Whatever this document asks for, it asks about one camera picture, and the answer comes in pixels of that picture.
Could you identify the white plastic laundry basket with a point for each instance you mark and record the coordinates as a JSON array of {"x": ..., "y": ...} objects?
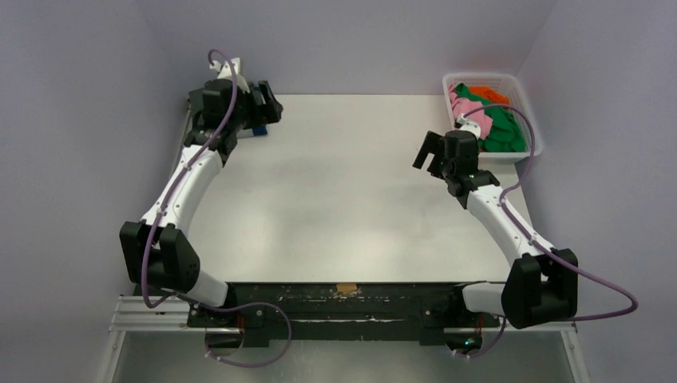
[{"x": 509, "y": 86}]

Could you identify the green t-shirt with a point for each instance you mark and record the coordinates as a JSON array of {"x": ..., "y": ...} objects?
[{"x": 505, "y": 135}]

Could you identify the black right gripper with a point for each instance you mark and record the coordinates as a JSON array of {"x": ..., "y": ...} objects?
[{"x": 435, "y": 155}]

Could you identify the aluminium table edge rail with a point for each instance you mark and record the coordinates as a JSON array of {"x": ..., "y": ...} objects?
[{"x": 185, "y": 124}]

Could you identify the brown tape piece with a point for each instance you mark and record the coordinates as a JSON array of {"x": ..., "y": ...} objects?
[{"x": 346, "y": 289}]

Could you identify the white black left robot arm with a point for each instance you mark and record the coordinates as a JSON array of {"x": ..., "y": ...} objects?
[{"x": 156, "y": 249}]

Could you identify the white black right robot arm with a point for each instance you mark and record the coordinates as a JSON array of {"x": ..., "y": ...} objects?
[{"x": 542, "y": 284}]

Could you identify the aluminium front frame rail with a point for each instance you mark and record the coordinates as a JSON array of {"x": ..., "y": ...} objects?
[{"x": 157, "y": 346}]

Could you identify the blue folded cartoon t-shirt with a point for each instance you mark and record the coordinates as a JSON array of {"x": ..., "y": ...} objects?
[{"x": 257, "y": 125}]

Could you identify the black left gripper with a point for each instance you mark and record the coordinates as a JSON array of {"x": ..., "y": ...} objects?
[{"x": 264, "y": 112}]

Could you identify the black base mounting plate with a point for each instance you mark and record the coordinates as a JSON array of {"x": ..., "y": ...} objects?
[{"x": 369, "y": 312}]

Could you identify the pink t-shirt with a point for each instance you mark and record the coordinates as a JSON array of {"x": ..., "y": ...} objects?
[{"x": 468, "y": 113}]

